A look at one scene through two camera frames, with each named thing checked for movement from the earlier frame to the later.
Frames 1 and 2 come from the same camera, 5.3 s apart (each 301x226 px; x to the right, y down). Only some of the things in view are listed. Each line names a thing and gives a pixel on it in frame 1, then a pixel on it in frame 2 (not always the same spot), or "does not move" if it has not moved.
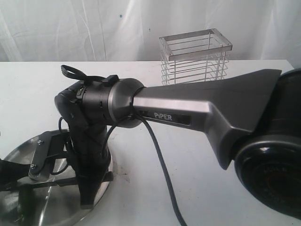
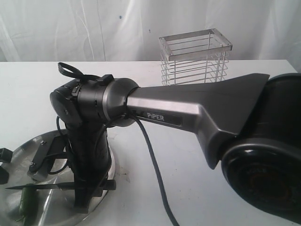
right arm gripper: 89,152 does not move
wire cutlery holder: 194,57 does not move
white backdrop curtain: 129,30 does not move
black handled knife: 109,176 -> 61,186
